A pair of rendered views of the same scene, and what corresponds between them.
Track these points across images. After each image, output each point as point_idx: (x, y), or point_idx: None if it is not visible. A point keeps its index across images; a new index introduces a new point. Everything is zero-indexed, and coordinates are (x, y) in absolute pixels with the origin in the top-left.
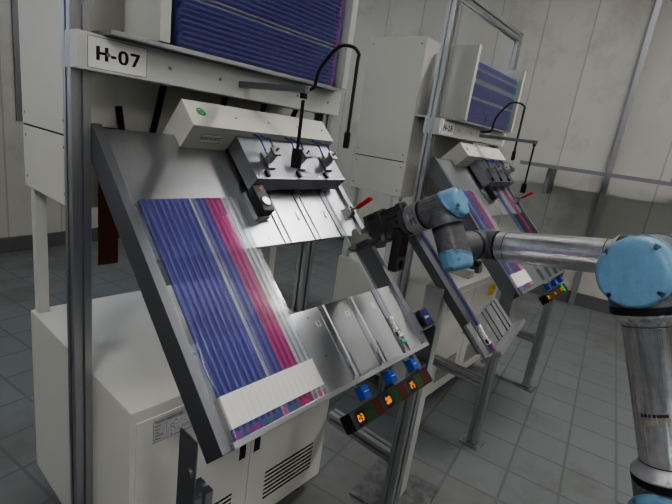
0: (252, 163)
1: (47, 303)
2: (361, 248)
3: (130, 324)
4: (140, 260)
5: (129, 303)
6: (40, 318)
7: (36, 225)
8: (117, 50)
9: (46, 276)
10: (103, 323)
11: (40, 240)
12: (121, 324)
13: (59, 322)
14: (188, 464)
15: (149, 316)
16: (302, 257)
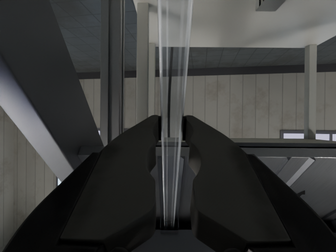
0: None
1: (311, 51)
2: (224, 158)
3: (306, 17)
4: None
5: (261, 38)
6: (325, 40)
7: (315, 112)
8: None
9: (310, 72)
10: (315, 24)
11: (313, 100)
12: (310, 19)
13: (328, 34)
14: None
15: (278, 21)
16: (121, 65)
